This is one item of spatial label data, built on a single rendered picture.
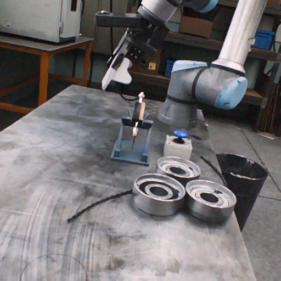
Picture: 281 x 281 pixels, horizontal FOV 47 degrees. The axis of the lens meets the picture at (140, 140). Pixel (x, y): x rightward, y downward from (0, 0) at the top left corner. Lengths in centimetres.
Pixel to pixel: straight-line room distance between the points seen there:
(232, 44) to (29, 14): 208
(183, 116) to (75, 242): 73
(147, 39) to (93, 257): 51
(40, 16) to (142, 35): 212
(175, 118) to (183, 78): 14
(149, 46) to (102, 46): 369
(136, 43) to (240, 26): 44
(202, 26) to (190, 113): 298
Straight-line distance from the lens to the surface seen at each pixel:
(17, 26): 296
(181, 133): 88
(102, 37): 448
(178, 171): 79
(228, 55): 111
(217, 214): 65
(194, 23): 410
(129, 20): 79
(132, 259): 54
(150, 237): 58
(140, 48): 79
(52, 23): 284
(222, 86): 108
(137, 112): 84
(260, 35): 426
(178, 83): 115
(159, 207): 62
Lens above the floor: 116
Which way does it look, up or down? 21 degrees down
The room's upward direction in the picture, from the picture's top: 11 degrees clockwise
